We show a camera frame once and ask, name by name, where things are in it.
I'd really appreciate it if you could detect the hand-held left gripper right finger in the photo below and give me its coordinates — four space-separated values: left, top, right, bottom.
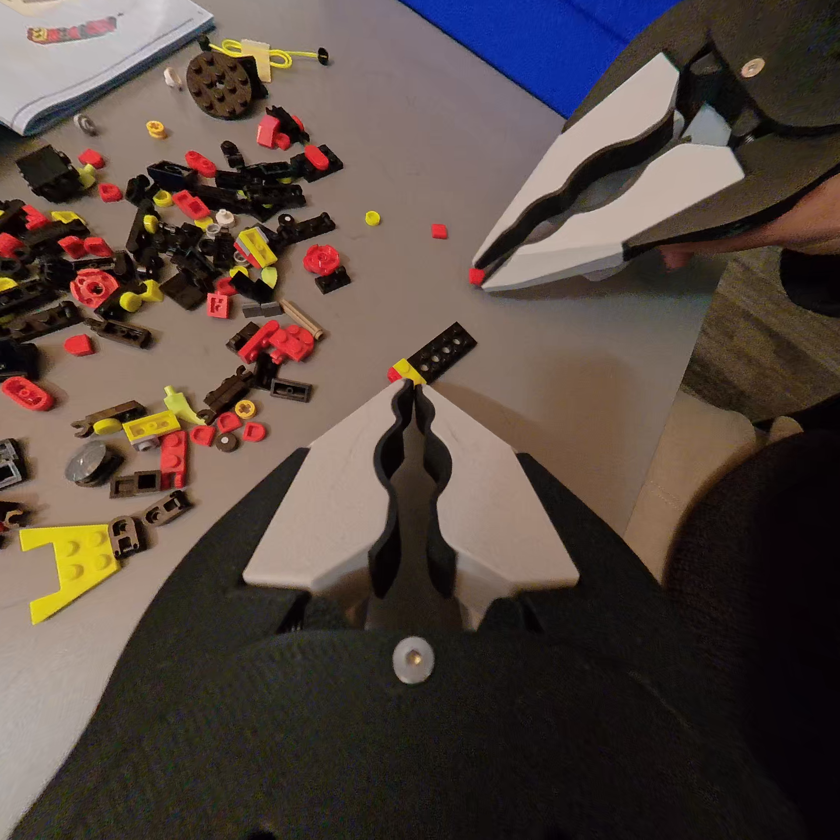
415 382 581 630

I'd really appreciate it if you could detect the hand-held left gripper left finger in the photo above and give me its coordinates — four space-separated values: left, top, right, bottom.
241 379 416 624

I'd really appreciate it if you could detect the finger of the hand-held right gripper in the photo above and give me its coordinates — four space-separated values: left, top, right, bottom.
481 143 747 294
471 51 681 271

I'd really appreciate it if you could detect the black plate yellow red assembly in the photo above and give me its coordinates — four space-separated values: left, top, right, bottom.
387 322 479 388

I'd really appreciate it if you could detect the pile of lego pieces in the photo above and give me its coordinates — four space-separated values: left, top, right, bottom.
0 105 352 559

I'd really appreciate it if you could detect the yellow lego wedge plate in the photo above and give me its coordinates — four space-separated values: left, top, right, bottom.
18 524 123 626

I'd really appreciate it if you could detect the black round lego plate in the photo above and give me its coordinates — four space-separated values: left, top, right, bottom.
185 50 257 120

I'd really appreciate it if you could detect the lego instruction booklet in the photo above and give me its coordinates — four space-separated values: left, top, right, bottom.
0 0 216 137

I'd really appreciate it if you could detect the person's right hand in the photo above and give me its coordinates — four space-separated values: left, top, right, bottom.
658 176 840 271

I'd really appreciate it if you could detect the blue plastic bin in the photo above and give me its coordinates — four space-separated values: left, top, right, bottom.
399 0 683 120

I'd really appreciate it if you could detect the yellow lego string with tape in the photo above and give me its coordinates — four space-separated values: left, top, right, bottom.
198 36 329 83

